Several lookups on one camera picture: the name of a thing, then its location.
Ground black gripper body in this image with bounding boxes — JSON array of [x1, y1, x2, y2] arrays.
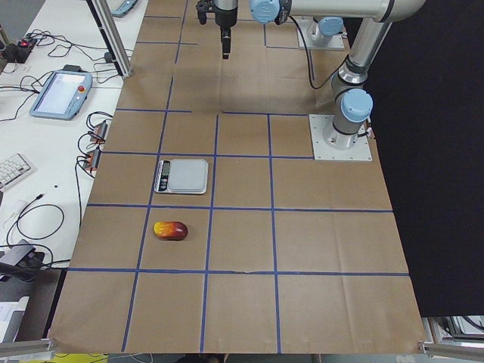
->
[[196, 0, 238, 29]]

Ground red yellow mango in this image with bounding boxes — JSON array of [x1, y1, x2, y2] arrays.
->
[[154, 221, 188, 240]]

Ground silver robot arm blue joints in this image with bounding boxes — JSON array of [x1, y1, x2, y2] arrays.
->
[[249, 0, 424, 135]]

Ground silver digital kitchen scale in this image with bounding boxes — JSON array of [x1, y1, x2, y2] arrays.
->
[[154, 159, 209, 194]]

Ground orange black adapter upper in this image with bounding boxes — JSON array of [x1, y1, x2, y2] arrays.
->
[[88, 121, 108, 144]]

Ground blue teach pendant tablet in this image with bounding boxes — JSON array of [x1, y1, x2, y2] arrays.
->
[[29, 70, 92, 120]]

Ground black device red light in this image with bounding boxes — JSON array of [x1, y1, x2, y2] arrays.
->
[[1, 37, 37, 64]]

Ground black curtain backdrop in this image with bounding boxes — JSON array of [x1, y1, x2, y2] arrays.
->
[[365, 1, 483, 317]]

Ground white keyboard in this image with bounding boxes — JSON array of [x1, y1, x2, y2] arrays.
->
[[1, 153, 37, 192]]

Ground grey box lower left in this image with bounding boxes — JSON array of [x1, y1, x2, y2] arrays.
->
[[1, 239, 45, 283]]

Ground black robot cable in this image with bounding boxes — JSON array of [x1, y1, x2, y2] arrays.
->
[[287, 14, 334, 90]]

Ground aluminium frame post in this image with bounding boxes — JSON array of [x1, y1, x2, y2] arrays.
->
[[86, 0, 133, 79]]

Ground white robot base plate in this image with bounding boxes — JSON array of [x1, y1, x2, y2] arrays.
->
[[309, 114, 372, 162]]

